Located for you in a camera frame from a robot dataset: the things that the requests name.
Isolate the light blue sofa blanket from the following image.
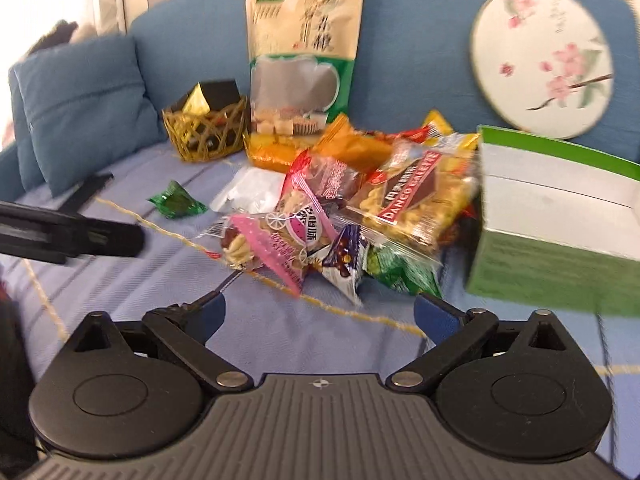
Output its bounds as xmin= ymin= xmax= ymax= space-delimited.
xmin=0 ymin=138 xmax=640 ymax=466

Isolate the orange snack packet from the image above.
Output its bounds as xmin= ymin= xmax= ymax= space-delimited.
xmin=244 ymin=113 xmax=393 ymax=174

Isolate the purple triangular candy packet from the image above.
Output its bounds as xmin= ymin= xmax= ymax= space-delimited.
xmin=309 ymin=223 xmax=370 ymax=308

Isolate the Dango Galette cookie pack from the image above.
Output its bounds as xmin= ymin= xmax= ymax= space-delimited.
xmin=341 ymin=133 xmax=480 ymax=255

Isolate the pink nut snack packet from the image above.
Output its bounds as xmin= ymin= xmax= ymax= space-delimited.
xmin=195 ymin=205 xmax=337 ymax=295

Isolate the white plastic packet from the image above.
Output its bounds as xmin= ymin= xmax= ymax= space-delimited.
xmin=209 ymin=166 xmax=285 ymax=214

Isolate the blue sofa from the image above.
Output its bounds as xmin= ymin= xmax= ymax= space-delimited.
xmin=0 ymin=0 xmax=640 ymax=201

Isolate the green snack packet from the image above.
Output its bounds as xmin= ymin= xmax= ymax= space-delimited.
xmin=364 ymin=242 xmax=442 ymax=298

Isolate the blue throw pillow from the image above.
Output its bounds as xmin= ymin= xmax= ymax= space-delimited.
xmin=9 ymin=35 xmax=166 ymax=196

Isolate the small green candy wrapper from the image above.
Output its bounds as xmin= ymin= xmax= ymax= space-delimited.
xmin=149 ymin=180 xmax=208 ymax=220

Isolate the green white cardboard box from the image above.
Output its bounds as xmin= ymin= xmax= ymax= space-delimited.
xmin=466 ymin=126 xmax=639 ymax=316

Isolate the large beige green snack bag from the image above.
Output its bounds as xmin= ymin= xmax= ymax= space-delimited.
xmin=245 ymin=0 xmax=363 ymax=136

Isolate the round floral fan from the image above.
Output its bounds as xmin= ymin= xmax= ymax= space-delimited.
xmin=470 ymin=0 xmax=614 ymax=140

